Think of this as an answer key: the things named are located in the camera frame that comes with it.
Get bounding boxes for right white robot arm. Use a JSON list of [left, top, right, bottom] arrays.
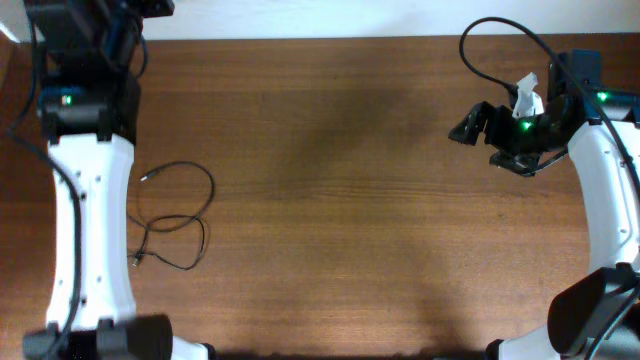
[[449, 50, 639, 359]]

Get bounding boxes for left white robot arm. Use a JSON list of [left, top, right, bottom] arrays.
[[22, 0, 216, 359]]

